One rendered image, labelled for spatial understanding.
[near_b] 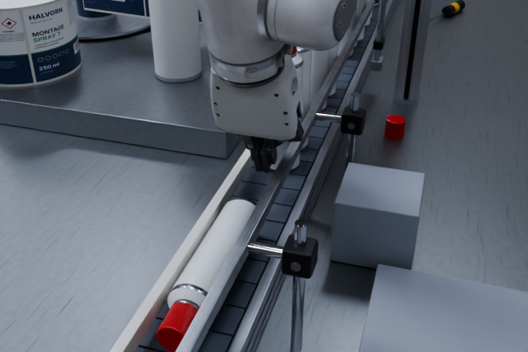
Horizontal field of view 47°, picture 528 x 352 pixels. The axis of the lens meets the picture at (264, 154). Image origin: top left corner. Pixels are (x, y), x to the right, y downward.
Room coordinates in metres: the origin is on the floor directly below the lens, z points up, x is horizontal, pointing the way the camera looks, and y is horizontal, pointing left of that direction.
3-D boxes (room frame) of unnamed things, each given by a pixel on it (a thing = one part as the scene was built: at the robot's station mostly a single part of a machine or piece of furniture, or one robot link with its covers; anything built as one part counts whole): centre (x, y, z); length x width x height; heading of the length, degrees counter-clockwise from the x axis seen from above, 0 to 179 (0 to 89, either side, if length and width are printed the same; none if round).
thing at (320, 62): (0.94, -0.08, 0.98); 0.05 x 0.05 x 0.20
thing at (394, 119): (0.93, -0.23, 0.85); 0.03 x 0.03 x 0.03
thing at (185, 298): (0.49, 0.05, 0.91); 0.20 x 0.05 x 0.05; 163
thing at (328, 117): (0.75, -0.10, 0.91); 0.07 x 0.03 x 0.17; 73
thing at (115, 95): (1.33, 0.26, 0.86); 0.80 x 0.67 x 0.05; 163
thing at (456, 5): (1.60, -0.49, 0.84); 0.20 x 0.03 x 0.03; 141
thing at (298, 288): (0.46, -0.01, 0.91); 0.07 x 0.03 x 0.17; 73
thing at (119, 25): (1.42, 0.40, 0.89); 0.31 x 0.31 x 0.01
